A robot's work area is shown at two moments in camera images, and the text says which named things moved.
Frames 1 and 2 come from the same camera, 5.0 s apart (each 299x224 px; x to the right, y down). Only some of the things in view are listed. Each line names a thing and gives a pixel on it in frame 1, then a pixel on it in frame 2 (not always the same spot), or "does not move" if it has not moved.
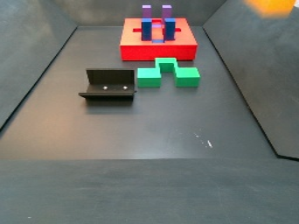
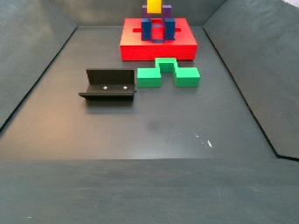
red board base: x=135 y=49 does not move
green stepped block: x=149 y=77 does not move
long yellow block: x=273 y=9 -> x=154 y=6
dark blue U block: x=147 y=30 does not move
